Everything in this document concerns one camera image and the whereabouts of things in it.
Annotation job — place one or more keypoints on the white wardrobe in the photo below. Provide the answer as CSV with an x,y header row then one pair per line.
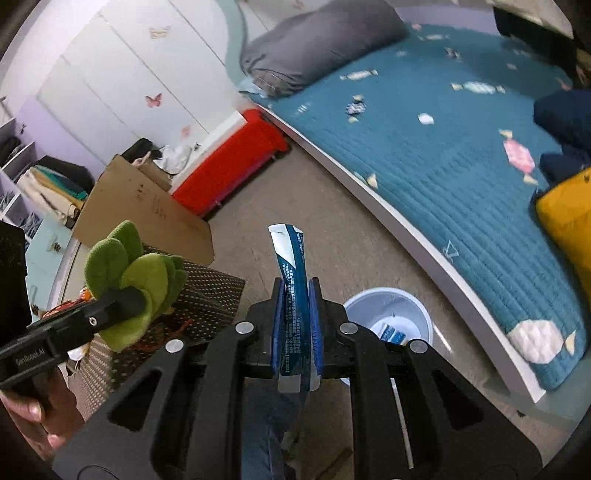
x,y
115,69

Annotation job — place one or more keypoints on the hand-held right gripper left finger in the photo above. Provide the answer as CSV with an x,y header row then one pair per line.
x,y
278,323

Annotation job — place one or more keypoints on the teal drawer cabinet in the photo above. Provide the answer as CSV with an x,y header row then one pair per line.
x,y
44,258

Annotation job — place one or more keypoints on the white open shelf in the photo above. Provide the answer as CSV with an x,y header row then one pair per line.
x,y
14,161

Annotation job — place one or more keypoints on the white plastic bag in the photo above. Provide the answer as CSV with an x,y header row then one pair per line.
x,y
173,159

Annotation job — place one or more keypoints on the pale pink sticker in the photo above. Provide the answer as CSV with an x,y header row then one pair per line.
x,y
186,131

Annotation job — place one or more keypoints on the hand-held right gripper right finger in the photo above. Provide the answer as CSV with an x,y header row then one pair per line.
x,y
316,323

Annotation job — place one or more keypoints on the red storage box white lid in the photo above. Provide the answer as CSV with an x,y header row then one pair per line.
x,y
231,166

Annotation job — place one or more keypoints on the black clothing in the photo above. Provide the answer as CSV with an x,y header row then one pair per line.
x,y
138,148

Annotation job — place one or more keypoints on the grey pillow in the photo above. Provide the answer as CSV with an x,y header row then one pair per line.
x,y
318,41

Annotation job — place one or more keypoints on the bed with teal quilt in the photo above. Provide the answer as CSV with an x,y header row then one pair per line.
x,y
438,175

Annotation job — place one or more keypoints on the small cardboard box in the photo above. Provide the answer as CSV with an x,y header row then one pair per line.
x,y
157,175

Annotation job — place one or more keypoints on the green plush toy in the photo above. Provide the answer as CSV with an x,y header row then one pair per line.
x,y
147,277

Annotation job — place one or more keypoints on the yellow pillow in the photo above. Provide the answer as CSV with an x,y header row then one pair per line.
x,y
570,217

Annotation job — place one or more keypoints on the pile of clothes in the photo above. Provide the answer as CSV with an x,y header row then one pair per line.
x,y
51,184

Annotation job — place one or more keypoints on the white bed frame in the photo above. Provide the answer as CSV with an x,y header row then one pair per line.
x,y
415,230

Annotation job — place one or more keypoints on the dark blue cloth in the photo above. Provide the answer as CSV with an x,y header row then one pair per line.
x,y
565,115

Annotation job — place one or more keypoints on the blue white stick sachet wrapper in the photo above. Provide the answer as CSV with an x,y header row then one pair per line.
x,y
290,258

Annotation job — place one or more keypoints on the blue white flat wrapper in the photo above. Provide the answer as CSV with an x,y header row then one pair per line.
x,y
392,333

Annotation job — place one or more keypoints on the pale butterfly sticker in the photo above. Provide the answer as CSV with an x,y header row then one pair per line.
x,y
159,32

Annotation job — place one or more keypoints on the pink butterfly sticker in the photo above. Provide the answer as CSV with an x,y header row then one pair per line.
x,y
154,99

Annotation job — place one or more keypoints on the white plastic bin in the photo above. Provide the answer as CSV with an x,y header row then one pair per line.
x,y
392,304

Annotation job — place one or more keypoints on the person's left hand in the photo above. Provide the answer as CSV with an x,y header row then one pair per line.
x,y
60,415

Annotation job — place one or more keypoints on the large cardboard box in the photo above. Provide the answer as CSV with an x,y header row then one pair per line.
x,y
138,207

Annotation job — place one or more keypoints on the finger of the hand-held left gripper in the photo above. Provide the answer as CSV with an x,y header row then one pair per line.
x,y
106,311

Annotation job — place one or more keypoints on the brown polka-dot round table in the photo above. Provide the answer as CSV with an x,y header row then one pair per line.
x,y
207,295

